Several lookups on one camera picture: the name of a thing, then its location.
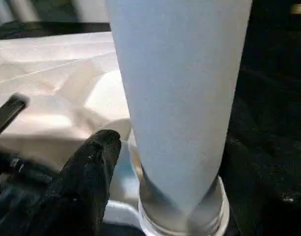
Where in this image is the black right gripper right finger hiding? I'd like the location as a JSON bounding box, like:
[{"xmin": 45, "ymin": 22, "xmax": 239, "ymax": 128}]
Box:
[{"xmin": 223, "ymin": 142, "xmax": 301, "ymax": 236}]

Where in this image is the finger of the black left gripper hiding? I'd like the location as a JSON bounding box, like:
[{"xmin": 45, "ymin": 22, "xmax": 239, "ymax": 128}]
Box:
[{"xmin": 0, "ymin": 93, "xmax": 30, "ymax": 143}]

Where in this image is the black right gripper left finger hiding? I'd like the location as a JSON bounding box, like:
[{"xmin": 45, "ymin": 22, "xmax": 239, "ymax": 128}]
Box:
[{"xmin": 7, "ymin": 129, "xmax": 122, "ymax": 236}]

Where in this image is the white plastic table leg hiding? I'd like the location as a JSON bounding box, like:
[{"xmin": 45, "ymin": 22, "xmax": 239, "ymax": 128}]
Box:
[{"xmin": 105, "ymin": 0, "xmax": 253, "ymax": 233}]

